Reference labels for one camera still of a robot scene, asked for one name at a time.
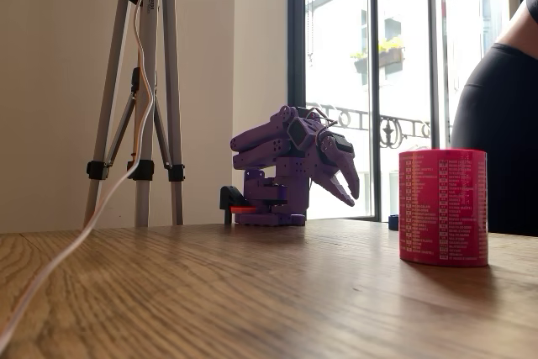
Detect red cup with white print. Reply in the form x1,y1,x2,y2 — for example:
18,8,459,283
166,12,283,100
398,147,489,268

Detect dark window frame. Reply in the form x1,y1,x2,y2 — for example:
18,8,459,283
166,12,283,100
287,0,538,222

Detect black and orange table clamp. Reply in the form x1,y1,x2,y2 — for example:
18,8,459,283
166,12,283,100
219,185,258,225

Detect window flower box outside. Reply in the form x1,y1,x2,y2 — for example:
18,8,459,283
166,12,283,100
351,37,407,75

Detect silver camera tripod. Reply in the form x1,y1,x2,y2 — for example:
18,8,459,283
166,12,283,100
82,0,187,228

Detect window blind cord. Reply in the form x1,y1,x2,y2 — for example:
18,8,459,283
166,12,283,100
307,0,316,66

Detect person in black clothes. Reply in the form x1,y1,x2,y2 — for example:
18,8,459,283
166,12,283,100
450,0,538,237

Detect ornate black balcony railing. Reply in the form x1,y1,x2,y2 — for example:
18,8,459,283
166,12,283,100
305,102,456,150

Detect robot arm servo wires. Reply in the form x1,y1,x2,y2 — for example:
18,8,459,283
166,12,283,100
305,106,340,129

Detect long white cable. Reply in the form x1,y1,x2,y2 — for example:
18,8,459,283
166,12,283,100
0,0,155,350

